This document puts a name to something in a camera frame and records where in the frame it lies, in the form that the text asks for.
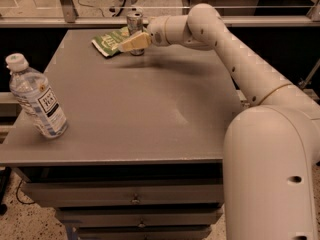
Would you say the black floor cable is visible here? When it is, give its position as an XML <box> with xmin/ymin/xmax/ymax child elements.
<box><xmin>15</xmin><ymin>178</ymin><xmax>36</xmax><ymax>206</ymax></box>

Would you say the top drawer knob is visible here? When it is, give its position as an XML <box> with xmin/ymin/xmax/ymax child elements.
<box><xmin>131</xmin><ymin>194</ymin><xmax>141</xmax><ymax>205</ymax></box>

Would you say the grey drawer cabinet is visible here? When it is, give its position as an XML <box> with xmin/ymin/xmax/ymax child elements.
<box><xmin>1</xmin><ymin>30</ymin><xmax>242</xmax><ymax>240</ymax></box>

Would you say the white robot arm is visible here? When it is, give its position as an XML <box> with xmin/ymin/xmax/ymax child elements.
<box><xmin>119</xmin><ymin>4</ymin><xmax>320</xmax><ymax>240</ymax></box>

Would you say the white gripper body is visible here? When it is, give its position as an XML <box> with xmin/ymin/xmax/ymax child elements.
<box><xmin>147</xmin><ymin>16</ymin><xmax>169</xmax><ymax>46</ymax></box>

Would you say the redbull can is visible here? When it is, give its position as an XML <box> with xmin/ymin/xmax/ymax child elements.
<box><xmin>126</xmin><ymin>11</ymin><xmax>146</xmax><ymax>57</ymax></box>

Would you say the clear plastic water bottle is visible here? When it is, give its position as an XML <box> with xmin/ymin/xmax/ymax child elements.
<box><xmin>5</xmin><ymin>53</ymin><xmax>67</xmax><ymax>138</ymax></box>

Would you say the drawer knob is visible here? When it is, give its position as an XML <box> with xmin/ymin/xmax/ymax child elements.
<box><xmin>131</xmin><ymin>194</ymin><xmax>141</xmax><ymax>205</ymax></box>
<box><xmin>137</xmin><ymin>220</ymin><xmax>146</xmax><ymax>228</ymax></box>

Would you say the metal railing frame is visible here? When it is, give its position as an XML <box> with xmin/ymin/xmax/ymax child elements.
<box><xmin>0</xmin><ymin>0</ymin><xmax>319</xmax><ymax>28</ymax></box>

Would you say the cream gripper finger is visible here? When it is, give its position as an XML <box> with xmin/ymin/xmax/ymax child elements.
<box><xmin>118</xmin><ymin>31</ymin><xmax>151</xmax><ymax>52</ymax></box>

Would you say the green jalapeno chip bag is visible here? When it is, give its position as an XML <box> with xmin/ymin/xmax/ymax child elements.
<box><xmin>91</xmin><ymin>27</ymin><xmax>130</xmax><ymax>58</ymax></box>

